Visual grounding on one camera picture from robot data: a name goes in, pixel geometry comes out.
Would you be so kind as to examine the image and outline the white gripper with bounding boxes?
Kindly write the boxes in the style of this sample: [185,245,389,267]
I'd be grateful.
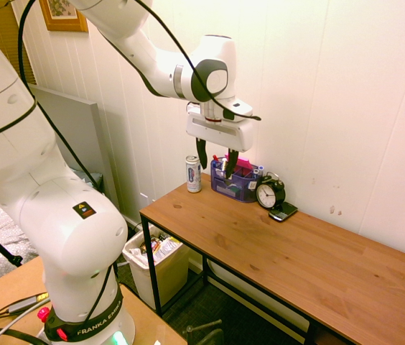
[185,110,255,180]

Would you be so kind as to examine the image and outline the silver drink can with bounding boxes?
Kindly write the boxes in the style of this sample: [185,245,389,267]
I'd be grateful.
[185,155,203,194]

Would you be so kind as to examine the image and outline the white trash bin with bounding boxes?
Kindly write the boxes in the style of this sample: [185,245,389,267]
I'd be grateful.
[121,224,191,311]

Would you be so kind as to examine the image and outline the pink sticky note pad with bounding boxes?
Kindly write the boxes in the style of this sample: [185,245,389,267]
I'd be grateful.
[224,153,253,178]

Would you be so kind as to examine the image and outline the blue mesh desk organizer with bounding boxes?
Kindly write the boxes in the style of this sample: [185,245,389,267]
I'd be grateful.
[210,157,261,204]

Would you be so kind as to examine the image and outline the black alarm clock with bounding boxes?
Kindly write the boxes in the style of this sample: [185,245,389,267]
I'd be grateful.
[255,171,287,211]

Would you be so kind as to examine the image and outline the black mobile phone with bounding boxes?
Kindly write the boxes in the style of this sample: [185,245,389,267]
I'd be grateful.
[268,201,299,223]

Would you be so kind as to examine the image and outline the rubbish wrappers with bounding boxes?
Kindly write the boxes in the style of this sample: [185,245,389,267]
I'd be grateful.
[129,232,184,266]

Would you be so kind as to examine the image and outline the grey board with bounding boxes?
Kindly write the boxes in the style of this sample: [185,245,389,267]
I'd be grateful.
[29,84,119,208]

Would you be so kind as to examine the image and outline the black metal clamp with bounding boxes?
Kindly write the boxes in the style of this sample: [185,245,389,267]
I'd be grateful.
[182,318,225,345]

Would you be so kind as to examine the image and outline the brown window blind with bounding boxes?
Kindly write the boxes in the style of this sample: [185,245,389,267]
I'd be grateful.
[0,0,38,86]

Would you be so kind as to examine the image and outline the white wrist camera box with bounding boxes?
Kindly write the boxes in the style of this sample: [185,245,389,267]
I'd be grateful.
[223,101,254,121]

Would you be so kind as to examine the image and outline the wooden picture frame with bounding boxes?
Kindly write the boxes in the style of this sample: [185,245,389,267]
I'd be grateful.
[38,0,90,34]

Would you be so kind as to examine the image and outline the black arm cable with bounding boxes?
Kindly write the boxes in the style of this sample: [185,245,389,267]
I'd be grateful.
[0,0,263,324]

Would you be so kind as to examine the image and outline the grey cable connector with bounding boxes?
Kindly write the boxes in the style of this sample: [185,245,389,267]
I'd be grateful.
[7,292,51,314]

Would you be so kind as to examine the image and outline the black base cable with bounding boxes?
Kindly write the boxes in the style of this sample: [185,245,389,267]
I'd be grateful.
[0,327,50,345]

